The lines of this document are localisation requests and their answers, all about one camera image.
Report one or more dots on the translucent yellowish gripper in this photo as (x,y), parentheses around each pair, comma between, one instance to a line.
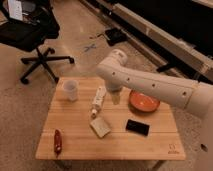
(115,96)

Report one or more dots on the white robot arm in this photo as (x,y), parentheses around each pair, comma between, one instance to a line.
(193,96)

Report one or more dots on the white tube bottle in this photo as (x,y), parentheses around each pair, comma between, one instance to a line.
(98,101)

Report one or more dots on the orange bowl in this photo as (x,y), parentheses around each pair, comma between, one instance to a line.
(143,102)

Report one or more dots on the white rectangular box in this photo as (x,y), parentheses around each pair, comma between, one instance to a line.
(100,126)

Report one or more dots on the black smartphone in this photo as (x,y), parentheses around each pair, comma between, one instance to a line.
(138,127)

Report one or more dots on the wooden table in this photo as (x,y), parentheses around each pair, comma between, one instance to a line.
(79,142)

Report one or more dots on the white plastic cup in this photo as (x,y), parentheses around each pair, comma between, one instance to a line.
(70,88)

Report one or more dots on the black object on floor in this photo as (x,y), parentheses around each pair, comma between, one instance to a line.
(115,36)

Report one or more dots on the red pocket knife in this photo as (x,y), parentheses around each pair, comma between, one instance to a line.
(57,142)

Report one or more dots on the black office chair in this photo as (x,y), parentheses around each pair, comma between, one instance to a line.
(28,35)

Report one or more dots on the white paper on chair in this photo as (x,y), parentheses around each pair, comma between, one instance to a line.
(15,9)

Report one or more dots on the long white baseboard rail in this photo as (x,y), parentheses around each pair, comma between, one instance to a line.
(179,31)

